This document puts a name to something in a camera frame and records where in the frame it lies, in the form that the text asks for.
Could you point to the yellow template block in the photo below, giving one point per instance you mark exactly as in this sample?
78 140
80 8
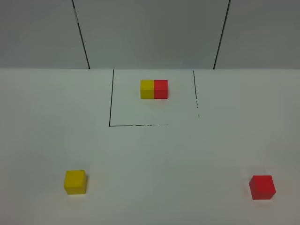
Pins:
147 89

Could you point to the red template block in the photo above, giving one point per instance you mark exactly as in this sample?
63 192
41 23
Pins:
160 89

